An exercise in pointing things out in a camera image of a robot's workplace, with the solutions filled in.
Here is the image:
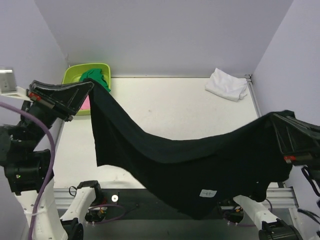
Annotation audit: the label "black t-shirt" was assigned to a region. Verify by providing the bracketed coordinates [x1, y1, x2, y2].
[89, 83, 292, 220]

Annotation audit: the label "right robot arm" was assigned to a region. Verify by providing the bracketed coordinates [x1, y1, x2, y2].
[217, 110, 320, 240]

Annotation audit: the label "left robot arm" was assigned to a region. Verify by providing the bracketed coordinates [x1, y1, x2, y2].
[0, 81, 103, 240]

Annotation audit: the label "pink t-shirt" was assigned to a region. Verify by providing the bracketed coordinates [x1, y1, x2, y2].
[80, 96, 90, 111]

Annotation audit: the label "lime green plastic tub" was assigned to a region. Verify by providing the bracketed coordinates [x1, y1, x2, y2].
[61, 62, 112, 117]

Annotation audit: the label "green t-shirt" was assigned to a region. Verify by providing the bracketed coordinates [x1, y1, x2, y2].
[79, 68, 111, 92]

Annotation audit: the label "white folded t-shirt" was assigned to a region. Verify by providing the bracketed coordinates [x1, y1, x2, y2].
[204, 68, 248, 102]

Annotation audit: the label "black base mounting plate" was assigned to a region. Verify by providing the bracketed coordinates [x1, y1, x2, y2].
[84, 188, 241, 221]

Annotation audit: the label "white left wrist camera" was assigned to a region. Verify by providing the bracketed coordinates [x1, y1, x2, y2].
[0, 66, 28, 100]

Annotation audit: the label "aluminium frame rail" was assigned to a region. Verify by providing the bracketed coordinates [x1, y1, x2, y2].
[54, 188, 299, 209]

